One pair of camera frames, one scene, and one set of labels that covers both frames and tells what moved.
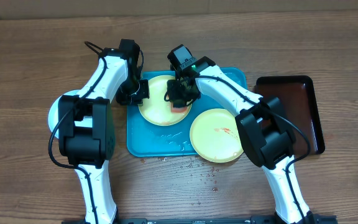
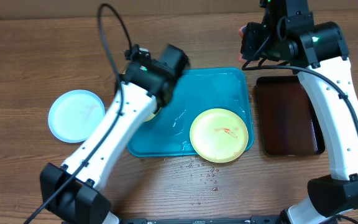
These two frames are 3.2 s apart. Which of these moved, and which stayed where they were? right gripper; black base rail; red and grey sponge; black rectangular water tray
Moved: red and grey sponge; right gripper
Stayed: black rectangular water tray; black base rail
